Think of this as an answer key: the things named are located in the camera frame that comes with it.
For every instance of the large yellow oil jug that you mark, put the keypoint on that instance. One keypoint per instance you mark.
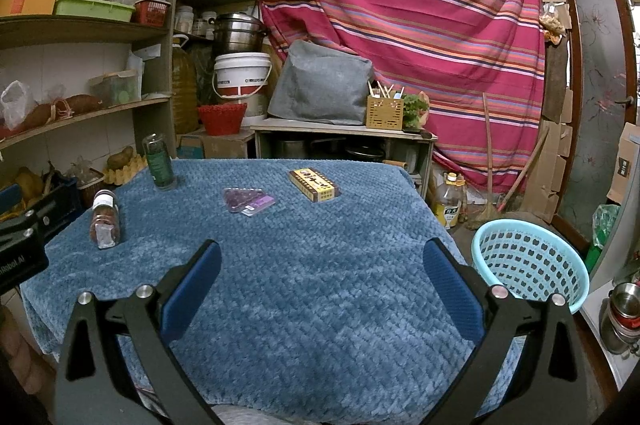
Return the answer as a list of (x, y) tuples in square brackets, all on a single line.
[(184, 90)]

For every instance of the leaning cardboard sheets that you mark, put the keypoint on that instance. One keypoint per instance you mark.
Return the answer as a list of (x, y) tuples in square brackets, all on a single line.
[(547, 170)]

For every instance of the cooking oil bottle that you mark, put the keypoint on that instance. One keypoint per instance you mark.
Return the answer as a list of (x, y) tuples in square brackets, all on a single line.
[(447, 205)]

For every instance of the green plastic bag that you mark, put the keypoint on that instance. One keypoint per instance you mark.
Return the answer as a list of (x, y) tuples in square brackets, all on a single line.
[(605, 225)]

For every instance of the small clear plastic tub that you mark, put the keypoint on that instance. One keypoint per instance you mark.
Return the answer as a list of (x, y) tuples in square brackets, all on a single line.
[(90, 182)]

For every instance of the small spice jar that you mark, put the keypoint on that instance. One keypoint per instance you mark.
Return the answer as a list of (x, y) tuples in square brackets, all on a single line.
[(105, 220)]

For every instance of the stacked steel pots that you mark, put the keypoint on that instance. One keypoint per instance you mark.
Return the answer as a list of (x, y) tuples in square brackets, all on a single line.
[(237, 32)]

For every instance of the wooden frame glass door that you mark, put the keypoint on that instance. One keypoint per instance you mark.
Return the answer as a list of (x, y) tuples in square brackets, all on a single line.
[(595, 80)]

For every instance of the tall green glass jar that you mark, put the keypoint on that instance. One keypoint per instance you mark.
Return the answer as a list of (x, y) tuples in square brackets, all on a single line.
[(159, 165)]

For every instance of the pink striped curtain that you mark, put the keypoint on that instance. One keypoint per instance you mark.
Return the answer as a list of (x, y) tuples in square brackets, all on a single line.
[(400, 30)]

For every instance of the clear storage jar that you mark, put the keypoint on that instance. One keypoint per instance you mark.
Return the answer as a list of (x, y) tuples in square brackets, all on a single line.
[(184, 19)]

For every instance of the yellow patterned box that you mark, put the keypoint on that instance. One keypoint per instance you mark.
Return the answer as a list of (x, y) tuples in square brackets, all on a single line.
[(315, 185)]

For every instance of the yellow cardboard box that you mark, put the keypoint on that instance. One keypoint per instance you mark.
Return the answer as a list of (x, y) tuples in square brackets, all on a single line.
[(25, 2)]

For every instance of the clear plastic container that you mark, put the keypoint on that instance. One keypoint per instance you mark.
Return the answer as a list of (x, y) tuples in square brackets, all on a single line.
[(117, 90)]

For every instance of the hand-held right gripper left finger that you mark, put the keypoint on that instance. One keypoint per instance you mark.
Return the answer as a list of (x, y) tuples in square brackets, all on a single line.
[(192, 287)]

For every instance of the wooden shelf unit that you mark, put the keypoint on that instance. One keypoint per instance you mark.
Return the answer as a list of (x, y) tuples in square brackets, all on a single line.
[(85, 30)]

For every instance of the grey fabric cover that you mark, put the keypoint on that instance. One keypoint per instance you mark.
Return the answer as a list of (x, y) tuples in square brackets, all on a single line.
[(320, 85)]

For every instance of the green plastic tray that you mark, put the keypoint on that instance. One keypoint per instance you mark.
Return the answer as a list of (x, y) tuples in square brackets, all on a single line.
[(92, 9)]

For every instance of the white plastic bag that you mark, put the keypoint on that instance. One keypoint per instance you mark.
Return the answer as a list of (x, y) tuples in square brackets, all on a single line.
[(15, 102)]

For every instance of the potato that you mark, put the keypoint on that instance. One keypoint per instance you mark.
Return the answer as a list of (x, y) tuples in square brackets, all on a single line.
[(120, 159)]

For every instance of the purple clear packet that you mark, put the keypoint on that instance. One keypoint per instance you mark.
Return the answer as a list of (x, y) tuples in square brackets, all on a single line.
[(245, 200)]

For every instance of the white bucket red band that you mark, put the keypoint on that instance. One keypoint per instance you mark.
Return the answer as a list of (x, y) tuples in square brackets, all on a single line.
[(240, 70)]

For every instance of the low wooden cabinet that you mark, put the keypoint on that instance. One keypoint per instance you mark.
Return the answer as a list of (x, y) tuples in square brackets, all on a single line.
[(340, 130)]

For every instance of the steel cup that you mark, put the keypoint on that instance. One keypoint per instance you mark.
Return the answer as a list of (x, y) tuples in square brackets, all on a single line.
[(625, 315)]

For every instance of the red round basket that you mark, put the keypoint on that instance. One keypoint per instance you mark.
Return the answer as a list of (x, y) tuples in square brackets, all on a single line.
[(222, 119)]

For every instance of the yellow egg tray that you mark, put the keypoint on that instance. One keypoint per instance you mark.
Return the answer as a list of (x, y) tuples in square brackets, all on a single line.
[(125, 175)]

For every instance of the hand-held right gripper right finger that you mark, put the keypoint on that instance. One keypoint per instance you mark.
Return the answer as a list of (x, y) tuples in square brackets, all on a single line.
[(452, 290)]

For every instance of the bag of green vegetables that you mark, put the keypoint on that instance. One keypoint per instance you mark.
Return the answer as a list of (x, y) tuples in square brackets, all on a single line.
[(415, 107)]

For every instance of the blue textured blanket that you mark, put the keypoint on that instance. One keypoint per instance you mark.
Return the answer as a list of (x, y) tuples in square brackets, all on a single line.
[(325, 305)]

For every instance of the small red square basket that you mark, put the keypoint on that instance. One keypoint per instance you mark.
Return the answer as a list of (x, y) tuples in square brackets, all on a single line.
[(151, 11)]

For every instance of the sweet potatoes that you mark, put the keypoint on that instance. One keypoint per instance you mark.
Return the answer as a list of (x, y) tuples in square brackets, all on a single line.
[(80, 102)]

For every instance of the small steel pot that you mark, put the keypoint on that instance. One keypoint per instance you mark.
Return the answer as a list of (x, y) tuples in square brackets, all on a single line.
[(292, 149)]

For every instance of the tan printed cardboard box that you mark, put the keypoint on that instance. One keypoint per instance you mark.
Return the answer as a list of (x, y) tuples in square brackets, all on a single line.
[(625, 165)]

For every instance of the light blue plastic basket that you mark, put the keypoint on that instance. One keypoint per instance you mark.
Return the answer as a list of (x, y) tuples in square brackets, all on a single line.
[(480, 255)]

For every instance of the straw broom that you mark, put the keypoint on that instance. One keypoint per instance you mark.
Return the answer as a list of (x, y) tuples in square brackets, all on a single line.
[(487, 145)]

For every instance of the plain white bucket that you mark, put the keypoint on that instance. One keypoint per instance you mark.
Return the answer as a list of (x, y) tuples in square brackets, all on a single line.
[(260, 105)]

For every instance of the person's left forearm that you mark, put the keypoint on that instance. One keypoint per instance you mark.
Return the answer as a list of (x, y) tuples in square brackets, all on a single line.
[(20, 355)]

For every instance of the brown cardboard box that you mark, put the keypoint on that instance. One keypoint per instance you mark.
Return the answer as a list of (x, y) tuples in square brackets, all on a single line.
[(220, 147)]

